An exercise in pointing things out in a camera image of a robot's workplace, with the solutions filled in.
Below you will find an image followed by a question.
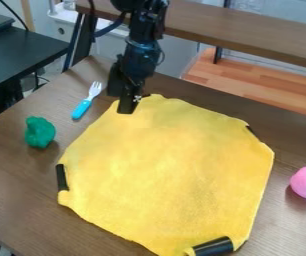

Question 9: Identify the blue handled white fork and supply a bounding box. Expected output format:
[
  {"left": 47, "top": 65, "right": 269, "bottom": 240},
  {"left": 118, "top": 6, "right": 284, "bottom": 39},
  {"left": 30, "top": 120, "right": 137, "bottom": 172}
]
[{"left": 70, "top": 80, "right": 104, "bottom": 121}]

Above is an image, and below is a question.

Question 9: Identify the wooden bench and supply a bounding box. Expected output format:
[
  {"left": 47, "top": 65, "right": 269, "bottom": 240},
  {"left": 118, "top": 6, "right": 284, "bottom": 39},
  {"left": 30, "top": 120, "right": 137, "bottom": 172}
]
[{"left": 60, "top": 0, "right": 306, "bottom": 73}]

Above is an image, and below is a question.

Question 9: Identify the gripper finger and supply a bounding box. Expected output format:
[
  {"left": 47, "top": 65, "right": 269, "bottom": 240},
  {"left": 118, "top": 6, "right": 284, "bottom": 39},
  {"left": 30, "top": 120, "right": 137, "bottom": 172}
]
[
  {"left": 104, "top": 61, "right": 127, "bottom": 98},
  {"left": 115, "top": 83, "right": 144, "bottom": 115}
]

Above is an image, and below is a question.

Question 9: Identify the green toy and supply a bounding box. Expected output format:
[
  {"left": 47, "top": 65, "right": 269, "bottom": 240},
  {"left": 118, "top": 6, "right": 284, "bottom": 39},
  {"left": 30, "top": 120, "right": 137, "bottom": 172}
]
[{"left": 23, "top": 115, "right": 57, "bottom": 150}]

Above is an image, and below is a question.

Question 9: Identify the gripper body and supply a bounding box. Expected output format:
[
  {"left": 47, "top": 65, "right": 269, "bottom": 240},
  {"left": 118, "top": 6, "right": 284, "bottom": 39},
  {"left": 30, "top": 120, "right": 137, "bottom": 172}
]
[{"left": 115, "top": 37, "right": 166, "bottom": 90}]

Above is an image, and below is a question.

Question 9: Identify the black desk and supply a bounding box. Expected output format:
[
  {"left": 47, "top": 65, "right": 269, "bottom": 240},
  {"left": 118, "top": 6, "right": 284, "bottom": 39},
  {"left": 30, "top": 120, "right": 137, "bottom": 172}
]
[{"left": 0, "top": 9, "right": 71, "bottom": 125}]

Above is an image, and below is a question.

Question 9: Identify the yellow cloth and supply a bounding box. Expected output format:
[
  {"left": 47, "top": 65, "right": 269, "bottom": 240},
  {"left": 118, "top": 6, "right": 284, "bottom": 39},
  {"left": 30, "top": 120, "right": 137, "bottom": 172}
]
[{"left": 54, "top": 93, "right": 276, "bottom": 256}]

